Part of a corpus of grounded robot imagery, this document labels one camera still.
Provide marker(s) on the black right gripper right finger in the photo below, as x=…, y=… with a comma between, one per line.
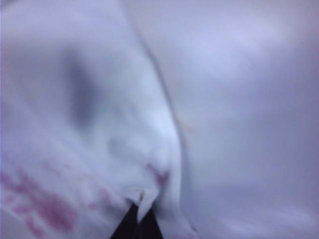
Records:
x=150, y=225

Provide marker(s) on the white wet wipe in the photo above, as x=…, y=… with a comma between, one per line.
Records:
x=74, y=112

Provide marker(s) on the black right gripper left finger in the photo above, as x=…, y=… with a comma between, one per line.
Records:
x=127, y=222

